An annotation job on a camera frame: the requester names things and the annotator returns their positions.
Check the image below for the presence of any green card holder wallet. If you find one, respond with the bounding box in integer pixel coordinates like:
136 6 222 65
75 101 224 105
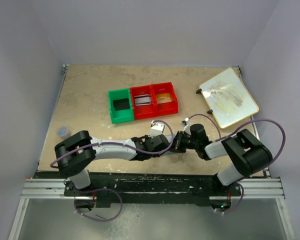
163 134 178 155

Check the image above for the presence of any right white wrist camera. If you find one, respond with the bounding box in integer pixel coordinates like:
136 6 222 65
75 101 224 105
181 118 191 132

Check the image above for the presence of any purple cable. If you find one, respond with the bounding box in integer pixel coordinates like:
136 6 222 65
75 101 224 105
184 113 287 176
49 120 175 169

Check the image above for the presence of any middle red plastic bin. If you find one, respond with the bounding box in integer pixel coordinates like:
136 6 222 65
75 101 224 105
129 85 156 120

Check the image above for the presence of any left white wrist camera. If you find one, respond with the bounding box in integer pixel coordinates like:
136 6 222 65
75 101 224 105
149 120 166 138

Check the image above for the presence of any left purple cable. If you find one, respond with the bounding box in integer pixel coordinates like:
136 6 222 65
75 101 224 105
49 120 175 169

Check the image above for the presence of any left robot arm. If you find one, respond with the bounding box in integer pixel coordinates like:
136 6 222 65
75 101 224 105
50 130 174 190

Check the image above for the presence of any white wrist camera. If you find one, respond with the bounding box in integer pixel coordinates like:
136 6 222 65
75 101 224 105
149 120 166 138
181 118 191 132

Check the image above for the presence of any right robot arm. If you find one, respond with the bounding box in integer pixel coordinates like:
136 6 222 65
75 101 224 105
169 123 273 188

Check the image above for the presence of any white striped card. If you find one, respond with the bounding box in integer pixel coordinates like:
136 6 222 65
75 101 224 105
134 94 152 106

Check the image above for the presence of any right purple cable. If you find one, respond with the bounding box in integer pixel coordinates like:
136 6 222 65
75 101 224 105
184 113 287 176

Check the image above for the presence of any black card in green bin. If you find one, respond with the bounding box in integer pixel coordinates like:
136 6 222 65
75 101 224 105
113 98 130 111

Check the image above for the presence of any right red plastic bin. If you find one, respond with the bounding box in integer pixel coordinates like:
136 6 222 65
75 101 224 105
151 82 179 116

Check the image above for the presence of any green plastic bin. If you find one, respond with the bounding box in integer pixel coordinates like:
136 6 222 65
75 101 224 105
108 88 135 124

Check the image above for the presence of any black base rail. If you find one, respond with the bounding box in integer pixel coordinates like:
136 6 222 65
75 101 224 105
64 172 242 208

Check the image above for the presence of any orange credit card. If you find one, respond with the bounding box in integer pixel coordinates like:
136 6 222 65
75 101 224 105
155 93 172 104

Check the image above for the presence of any red plastic bin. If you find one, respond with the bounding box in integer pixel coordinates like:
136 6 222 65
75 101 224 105
151 82 179 116
129 85 156 120

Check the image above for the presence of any whiteboard with wooden frame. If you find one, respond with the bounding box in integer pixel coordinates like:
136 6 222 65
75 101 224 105
196 67 260 129

